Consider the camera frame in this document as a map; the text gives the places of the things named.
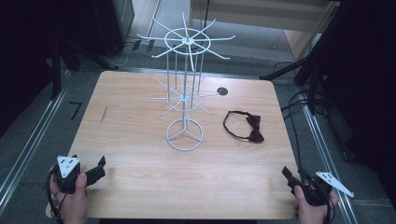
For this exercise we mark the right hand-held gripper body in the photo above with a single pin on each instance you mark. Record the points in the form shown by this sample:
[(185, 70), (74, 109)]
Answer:
[(320, 188)]

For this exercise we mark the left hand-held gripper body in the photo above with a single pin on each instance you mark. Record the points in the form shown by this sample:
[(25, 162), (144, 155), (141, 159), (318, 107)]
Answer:
[(67, 166)]

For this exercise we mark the dark bow tie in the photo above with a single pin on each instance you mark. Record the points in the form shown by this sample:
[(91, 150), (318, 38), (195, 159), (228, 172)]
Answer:
[(254, 135)]

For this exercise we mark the person's right hand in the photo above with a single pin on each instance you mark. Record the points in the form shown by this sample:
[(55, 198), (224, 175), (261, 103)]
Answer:
[(311, 213)]

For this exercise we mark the person's left hand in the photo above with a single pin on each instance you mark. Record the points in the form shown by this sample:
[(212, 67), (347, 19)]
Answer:
[(74, 202)]

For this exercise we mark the black metal stand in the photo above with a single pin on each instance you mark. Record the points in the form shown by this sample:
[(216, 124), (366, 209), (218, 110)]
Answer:
[(311, 65), (57, 68)]

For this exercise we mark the round dark table grommet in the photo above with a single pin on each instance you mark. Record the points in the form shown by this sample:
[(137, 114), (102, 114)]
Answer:
[(222, 91)]

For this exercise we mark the dark cabinet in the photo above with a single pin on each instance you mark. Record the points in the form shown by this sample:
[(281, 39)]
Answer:
[(120, 21)]

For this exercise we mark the pale low platform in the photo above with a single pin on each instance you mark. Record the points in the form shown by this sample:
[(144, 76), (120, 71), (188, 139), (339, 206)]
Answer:
[(255, 14)]

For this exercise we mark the metal floor rail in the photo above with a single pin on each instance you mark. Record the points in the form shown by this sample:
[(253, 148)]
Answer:
[(323, 155), (28, 149)]

